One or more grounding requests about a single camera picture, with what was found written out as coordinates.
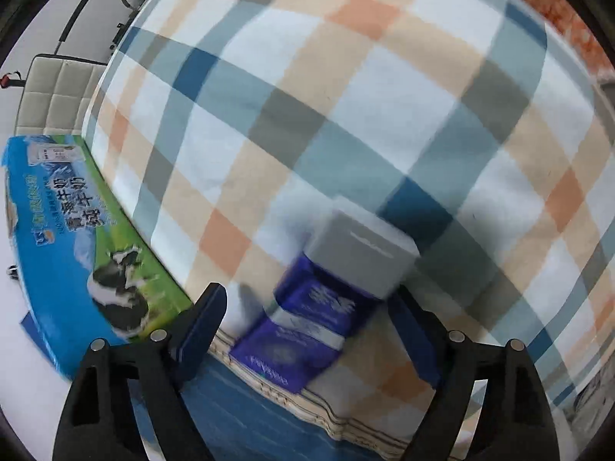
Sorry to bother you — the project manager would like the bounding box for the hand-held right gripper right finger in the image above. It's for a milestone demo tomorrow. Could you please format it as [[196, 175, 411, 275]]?
[[387, 285, 560, 461]]

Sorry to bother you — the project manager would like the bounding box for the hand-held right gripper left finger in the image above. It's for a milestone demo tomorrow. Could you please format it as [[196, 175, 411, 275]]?
[[52, 282, 228, 461]]

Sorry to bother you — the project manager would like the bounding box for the purple and white tissue pack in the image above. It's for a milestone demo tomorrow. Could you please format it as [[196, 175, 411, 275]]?
[[229, 196, 420, 392]]

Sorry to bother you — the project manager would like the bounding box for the printed cardboard box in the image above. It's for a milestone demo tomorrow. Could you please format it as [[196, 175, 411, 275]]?
[[0, 134, 193, 378]]

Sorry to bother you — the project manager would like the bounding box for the blue striped bedsheet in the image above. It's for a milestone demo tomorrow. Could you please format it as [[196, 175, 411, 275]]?
[[135, 360, 409, 461]]

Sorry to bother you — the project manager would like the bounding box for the plaid bedsheet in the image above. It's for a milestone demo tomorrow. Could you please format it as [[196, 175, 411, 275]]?
[[81, 0, 615, 447]]

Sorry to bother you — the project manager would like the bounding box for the large white padded chair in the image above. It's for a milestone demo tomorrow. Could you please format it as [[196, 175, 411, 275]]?
[[14, 55, 109, 136]]

